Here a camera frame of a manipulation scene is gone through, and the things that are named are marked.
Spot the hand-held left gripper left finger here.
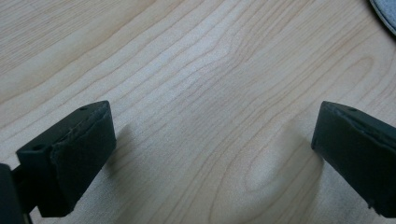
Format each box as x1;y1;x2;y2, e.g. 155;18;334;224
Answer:
15;100;118;218

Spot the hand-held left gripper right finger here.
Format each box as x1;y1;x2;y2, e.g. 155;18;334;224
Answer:
310;100;396;218

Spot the grey round plate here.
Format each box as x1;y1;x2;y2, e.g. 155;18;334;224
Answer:
369;0;396;35

